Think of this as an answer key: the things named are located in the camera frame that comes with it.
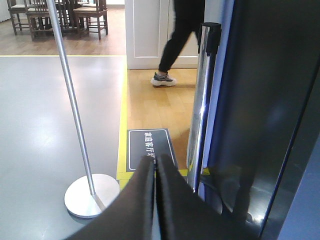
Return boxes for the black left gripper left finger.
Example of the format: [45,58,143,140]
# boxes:
[68,156,155,240]

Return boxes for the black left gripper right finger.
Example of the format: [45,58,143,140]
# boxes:
[156,154,256,240]

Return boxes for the white open fridge door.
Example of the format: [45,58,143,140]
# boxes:
[205,0,320,240]

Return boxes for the dark floor sign sticker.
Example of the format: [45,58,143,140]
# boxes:
[126,128,178,172]

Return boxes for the person legs white sneakers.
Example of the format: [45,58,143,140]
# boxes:
[150,0,206,87]

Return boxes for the wooden chair right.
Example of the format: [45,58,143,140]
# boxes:
[73,0,109,40]

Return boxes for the wooden chair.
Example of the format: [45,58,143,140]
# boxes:
[6,0,32,35]
[73,0,109,40]
[23,0,77,41]

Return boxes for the wooden chair middle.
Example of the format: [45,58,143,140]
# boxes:
[23,0,77,41]

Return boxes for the wooden chair left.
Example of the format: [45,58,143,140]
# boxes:
[6,0,32,35]

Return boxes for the silver stanchion post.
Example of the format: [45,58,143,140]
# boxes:
[46,0,120,219]

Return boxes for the chrome belt barrier post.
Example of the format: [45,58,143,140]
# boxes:
[186,22,222,193]

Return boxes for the white wall cabinet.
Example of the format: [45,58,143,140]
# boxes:
[123,0,208,70]

